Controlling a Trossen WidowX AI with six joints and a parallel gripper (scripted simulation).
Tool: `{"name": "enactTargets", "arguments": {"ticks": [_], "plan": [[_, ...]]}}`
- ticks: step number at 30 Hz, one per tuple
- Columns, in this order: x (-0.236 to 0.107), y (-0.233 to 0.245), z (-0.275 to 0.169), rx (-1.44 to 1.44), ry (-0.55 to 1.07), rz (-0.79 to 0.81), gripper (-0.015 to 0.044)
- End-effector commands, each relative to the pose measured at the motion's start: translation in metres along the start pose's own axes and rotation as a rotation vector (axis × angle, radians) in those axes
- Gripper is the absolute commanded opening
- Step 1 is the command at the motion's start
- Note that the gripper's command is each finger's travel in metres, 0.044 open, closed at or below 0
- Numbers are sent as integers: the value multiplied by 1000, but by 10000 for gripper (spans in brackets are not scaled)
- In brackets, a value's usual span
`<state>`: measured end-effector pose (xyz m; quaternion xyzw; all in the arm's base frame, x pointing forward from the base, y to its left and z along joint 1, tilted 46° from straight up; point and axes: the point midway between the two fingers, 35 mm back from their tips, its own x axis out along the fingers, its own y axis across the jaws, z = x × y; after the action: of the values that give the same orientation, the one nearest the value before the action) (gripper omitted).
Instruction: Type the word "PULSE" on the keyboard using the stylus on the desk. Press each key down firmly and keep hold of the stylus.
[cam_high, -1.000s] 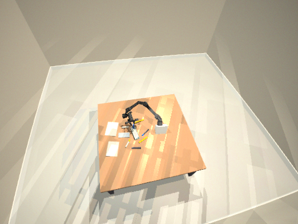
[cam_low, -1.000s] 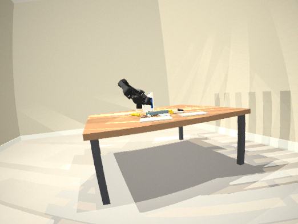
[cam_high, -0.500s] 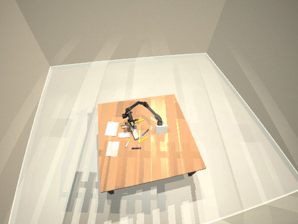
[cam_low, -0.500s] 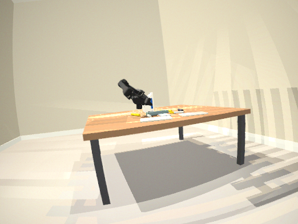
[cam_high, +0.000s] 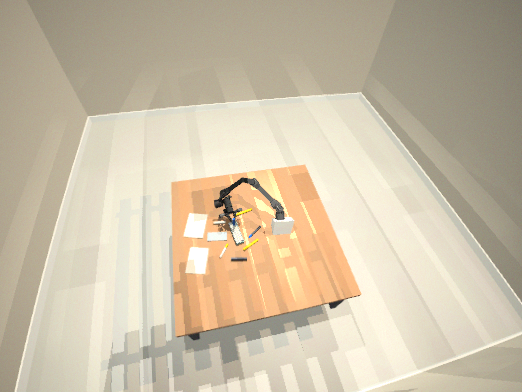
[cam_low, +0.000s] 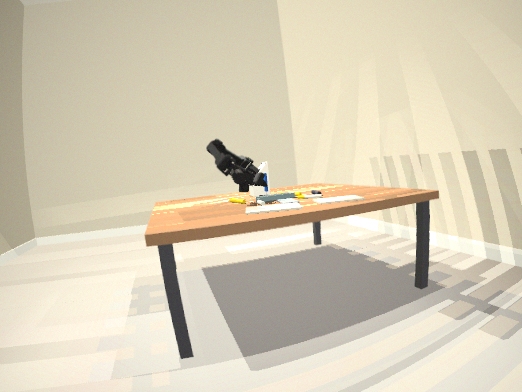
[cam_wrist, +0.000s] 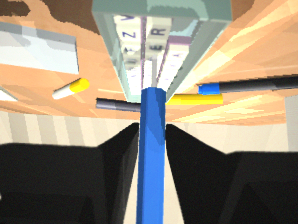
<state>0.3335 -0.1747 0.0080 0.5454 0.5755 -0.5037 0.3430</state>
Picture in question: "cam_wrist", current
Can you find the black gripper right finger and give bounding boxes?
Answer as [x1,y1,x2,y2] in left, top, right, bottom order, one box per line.
[165,124,298,224]

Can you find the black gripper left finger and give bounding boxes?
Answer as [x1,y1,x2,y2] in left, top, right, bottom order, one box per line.
[0,122,139,224]

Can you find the blue stylus with grey tip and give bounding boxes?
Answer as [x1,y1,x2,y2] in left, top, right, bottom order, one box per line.
[135,59,166,224]

